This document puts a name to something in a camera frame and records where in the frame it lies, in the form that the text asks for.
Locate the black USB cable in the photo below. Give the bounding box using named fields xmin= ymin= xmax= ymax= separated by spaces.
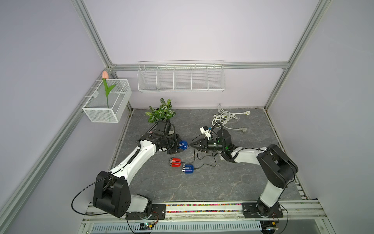
xmin=180 ymin=133 xmax=205 ymax=164
xmin=192 ymin=149 xmax=218 ymax=170
xmin=196 ymin=147 xmax=252 ymax=161

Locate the red electric shaver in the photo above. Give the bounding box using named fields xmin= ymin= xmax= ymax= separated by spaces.
xmin=169 ymin=158 xmax=182 ymax=167

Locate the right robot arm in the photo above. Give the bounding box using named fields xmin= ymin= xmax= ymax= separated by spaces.
xmin=192 ymin=129 xmax=299 ymax=218

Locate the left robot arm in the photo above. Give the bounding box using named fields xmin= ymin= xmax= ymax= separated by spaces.
xmin=92 ymin=121 xmax=182 ymax=218

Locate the potted green plant black vase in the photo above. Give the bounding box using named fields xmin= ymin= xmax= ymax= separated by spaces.
xmin=145 ymin=98 xmax=176 ymax=123

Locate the pink artificial tulip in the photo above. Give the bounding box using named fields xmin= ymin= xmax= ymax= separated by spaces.
xmin=102 ymin=71 xmax=116 ymax=108

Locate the white power cord bundle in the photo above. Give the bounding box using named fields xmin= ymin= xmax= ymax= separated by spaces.
xmin=211 ymin=103 xmax=252 ymax=133

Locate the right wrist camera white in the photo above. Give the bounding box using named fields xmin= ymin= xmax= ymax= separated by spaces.
xmin=200 ymin=126 xmax=211 ymax=140

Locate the long white wire shelf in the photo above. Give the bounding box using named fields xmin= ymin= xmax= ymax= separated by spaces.
xmin=137 ymin=60 xmax=226 ymax=92

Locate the white wire basket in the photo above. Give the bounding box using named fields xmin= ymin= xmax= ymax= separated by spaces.
xmin=82 ymin=79 xmax=131 ymax=123

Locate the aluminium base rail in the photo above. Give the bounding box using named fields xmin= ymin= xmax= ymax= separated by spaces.
xmin=83 ymin=199 xmax=328 ymax=224

